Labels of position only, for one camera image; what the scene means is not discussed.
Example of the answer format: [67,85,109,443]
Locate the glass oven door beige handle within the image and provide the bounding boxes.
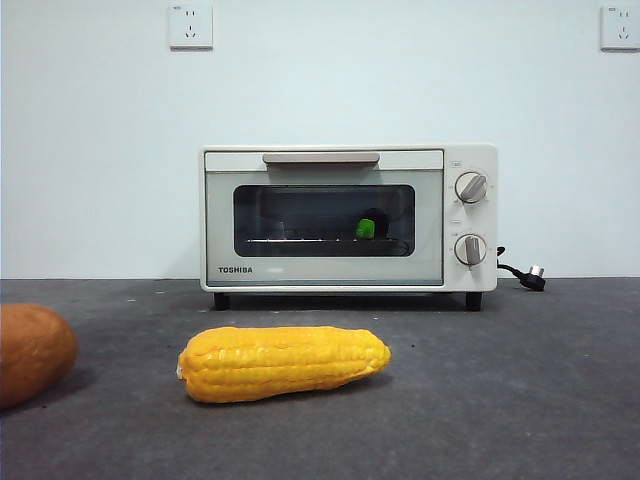
[203,148,446,288]

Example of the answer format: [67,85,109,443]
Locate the white Toshiba toaster oven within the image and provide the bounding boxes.
[198,143,499,312]

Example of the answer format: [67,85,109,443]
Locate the yellow corn cob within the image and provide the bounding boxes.
[176,325,393,404]

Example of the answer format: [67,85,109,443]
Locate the beige knob upright pointer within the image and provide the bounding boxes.
[453,232,489,267]

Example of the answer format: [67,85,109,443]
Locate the beige knob slanted pointer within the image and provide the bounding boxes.
[453,170,490,205]

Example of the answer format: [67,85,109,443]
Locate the brown potato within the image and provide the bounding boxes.
[0,302,80,410]

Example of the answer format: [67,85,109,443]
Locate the wire oven rack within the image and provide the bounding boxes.
[243,235,409,248]

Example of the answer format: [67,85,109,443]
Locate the black oven power cord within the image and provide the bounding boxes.
[495,242,548,292]

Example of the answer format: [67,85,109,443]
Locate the white wall socket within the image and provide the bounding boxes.
[599,4,640,52]
[167,3,215,51]

